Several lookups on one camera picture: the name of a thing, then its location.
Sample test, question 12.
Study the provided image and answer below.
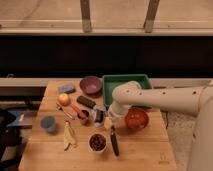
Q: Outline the yellow banana peel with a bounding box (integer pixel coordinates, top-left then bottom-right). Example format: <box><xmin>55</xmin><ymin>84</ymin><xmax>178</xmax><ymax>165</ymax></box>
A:
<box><xmin>64</xmin><ymin>121</ymin><xmax>77</xmax><ymax>150</ymax></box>

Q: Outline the white cup with beans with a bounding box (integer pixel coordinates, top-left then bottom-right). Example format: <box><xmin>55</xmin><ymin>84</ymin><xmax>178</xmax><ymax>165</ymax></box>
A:
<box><xmin>88</xmin><ymin>133</ymin><xmax>107</xmax><ymax>154</ymax></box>

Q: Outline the wooden table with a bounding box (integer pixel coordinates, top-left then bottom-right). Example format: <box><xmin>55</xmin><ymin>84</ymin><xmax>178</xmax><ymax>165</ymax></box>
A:
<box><xmin>19</xmin><ymin>80</ymin><xmax>176</xmax><ymax>171</ymax></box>

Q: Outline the black handled scraper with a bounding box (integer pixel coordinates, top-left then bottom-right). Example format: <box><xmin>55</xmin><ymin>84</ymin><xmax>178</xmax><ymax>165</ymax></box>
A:
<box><xmin>77</xmin><ymin>96</ymin><xmax>106</xmax><ymax>127</ymax></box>

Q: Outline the metal fork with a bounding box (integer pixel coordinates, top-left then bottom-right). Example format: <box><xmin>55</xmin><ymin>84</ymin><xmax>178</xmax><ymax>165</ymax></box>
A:
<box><xmin>56</xmin><ymin>104</ymin><xmax>75</xmax><ymax>120</ymax></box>

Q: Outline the small brown cup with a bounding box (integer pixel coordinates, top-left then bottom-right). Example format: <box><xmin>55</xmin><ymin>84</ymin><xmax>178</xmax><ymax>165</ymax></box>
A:
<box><xmin>80</xmin><ymin>110</ymin><xmax>89</xmax><ymax>125</ymax></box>

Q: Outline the yellow red apple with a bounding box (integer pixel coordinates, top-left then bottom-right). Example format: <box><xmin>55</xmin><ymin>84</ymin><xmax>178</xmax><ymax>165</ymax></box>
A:
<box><xmin>58</xmin><ymin>93</ymin><xmax>70</xmax><ymax>106</ymax></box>

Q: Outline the dark bag at left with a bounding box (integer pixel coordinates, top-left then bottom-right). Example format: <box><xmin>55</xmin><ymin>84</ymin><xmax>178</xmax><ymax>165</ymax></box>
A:
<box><xmin>0</xmin><ymin>108</ymin><xmax>22</xmax><ymax>171</ymax></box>

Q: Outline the red handled small spoon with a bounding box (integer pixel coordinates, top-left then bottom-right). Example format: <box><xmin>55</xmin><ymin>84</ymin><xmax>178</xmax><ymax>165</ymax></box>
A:
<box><xmin>70</xmin><ymin>104</ymin><xmax>86</xmax><ymax>119</ymax></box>

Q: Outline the orange red bowl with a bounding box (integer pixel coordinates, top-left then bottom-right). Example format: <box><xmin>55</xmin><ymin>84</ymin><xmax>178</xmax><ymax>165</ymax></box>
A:
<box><xmin>124</xmin><ymin>108</ymin><xmax>149</xmax><ymax>129</ymax></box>

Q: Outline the blue sponge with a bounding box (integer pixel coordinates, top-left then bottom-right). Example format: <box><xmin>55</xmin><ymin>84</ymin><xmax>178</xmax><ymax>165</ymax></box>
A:
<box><xmin>58</xmin><ymin>84</ymin><xmax>75</xmax><ymax>93</ymax></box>

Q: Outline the green plastic tray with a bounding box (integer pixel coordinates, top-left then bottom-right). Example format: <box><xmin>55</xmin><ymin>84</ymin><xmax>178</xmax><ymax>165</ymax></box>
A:
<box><xmin>102</xmin><ymin>74</ymin><xmax>152</xmax><ymax>108</ymax></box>

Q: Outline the purple bowl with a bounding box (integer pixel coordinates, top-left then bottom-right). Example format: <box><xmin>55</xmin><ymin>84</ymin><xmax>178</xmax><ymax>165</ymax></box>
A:
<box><xmin>79</xmin><ymin>76</ymin><xmax>102</xmax><ymax>95</ymax></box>

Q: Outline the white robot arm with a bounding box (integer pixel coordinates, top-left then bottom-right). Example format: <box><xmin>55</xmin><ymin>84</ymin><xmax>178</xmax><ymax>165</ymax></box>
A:
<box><xmin>108</xmin><ymin>81</ymin><xmax>213</xmax><ymax>171</ymax></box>

